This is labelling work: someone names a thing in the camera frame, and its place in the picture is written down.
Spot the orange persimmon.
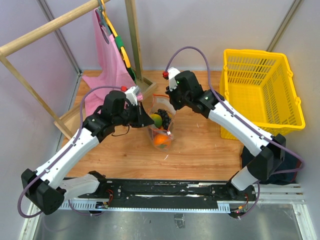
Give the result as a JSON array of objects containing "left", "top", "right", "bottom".
[{"left": 153, "top": 134, "right": 172, "bottom": 149}]

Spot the clear zip bag orange zipper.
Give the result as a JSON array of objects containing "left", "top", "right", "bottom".
[{"left": 147, "top": 94, "right": 176, "bottom": 152}]

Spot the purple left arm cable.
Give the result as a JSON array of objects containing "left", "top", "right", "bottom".
[{"left": 16, "top": 85, "right": 127, "bottom": 219}]

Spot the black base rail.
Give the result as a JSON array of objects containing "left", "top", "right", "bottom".
[{"left": 79, "top": 178, "right": 257, "bottom": 211}]

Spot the wooden clothes rack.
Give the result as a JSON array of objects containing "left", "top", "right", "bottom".
[{"left": 0, "top": 0, "right": 157, "bottom": 138}]

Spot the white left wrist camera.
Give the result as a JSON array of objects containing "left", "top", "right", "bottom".
[{"left": 124, "top": 86, "right": 143, "bottom": 106}]

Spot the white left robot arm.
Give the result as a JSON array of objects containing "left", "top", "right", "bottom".
[{"left": 18, "top": 86, "right": 154, "bottom": 215}]

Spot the dark navy cloth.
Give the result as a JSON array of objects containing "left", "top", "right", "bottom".
[{"left": 240, "top": 146, "right": 301, "bottom": 186}]

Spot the yellow hanger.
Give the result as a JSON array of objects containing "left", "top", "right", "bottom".
[{"left": 102, "top": 13, "right": 131, "bottom": 69}]

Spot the yellow plastic basket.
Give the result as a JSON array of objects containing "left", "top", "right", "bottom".
[{"left": 219, "top": 49, "right": 306, "bottom": 136}]

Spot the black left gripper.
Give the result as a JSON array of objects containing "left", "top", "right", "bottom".
[{"left": 113, "top": 101, "right": 155, "bottom": 128}]

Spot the green hanger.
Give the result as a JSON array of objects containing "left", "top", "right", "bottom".
[{"left": 114, "top": 35, "right": 136, "bottom": 83}]

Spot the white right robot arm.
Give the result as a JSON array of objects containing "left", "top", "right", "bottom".
[{"left": 163, "top": 67, "right": 286, "bottom": 200}]

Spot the grey hanger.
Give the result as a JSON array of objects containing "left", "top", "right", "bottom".
[{"left": 95, "top": 0, "right": 112, "bottom": 45}]

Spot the black grape bunch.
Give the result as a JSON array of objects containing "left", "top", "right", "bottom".
[{"left": 157, "top": 109, "right": 172, "bottom": 130}]

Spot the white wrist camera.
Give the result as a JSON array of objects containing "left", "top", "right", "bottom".
[
  {"left": 124, "top": 86, "right": 143, "bottom": 106},
  {"left": 167, "top": 67, "right": 180, "bottom": 92}
]

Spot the yellow green mango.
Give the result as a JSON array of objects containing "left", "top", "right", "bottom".
[{"left": 150, "top": 113, "right": 163, "bottom": 129}]

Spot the pink t-shirt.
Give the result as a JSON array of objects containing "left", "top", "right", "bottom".
[{"left": 81, "top": 8, "right": 145, "bottom": 121}]

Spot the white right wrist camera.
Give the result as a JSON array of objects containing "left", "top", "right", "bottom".
[{"left": 167, "top": 67, "right": 180, "bottom": 92}]

